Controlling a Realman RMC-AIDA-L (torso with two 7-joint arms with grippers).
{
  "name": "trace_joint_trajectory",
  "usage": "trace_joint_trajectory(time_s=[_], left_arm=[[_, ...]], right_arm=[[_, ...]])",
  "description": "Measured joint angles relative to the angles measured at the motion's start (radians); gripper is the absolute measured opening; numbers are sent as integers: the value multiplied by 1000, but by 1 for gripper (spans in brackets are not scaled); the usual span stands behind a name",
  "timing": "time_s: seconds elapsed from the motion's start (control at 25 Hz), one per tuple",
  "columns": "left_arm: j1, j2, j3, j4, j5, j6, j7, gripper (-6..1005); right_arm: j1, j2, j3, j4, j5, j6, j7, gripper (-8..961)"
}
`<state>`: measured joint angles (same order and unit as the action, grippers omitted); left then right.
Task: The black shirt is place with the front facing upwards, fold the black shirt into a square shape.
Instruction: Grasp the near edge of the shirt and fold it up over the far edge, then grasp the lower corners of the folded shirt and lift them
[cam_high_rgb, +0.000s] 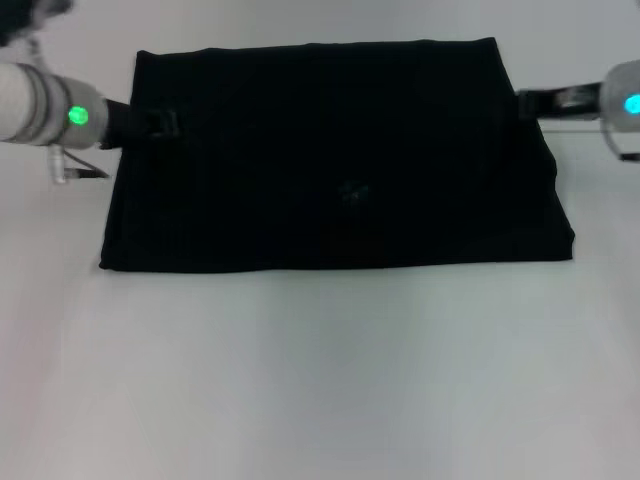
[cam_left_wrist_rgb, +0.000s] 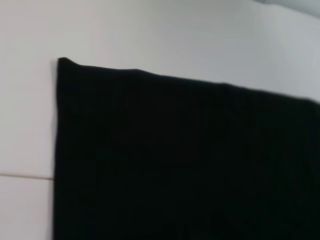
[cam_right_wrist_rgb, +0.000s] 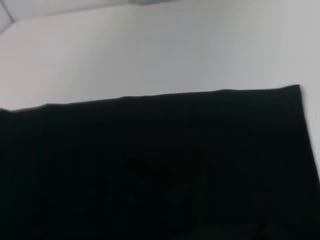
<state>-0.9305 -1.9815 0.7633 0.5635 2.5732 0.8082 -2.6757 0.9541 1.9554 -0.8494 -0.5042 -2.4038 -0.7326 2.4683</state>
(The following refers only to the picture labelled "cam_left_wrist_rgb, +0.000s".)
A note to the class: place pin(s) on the black t-shirt with FREE print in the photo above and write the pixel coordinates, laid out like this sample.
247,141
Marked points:
187,162

